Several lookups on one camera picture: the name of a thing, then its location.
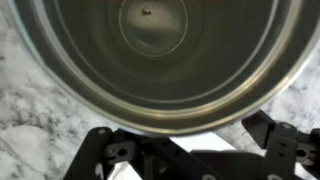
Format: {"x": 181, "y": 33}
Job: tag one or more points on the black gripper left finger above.
{"x": 151, "y": 158}

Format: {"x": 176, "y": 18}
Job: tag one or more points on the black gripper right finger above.
{"x": 285, "y": 146}

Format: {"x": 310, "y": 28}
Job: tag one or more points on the metallic cup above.
{"x": 169, "y": 67}

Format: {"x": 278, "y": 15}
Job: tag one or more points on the white folded napkin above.
{"x": 204, "y": 141}

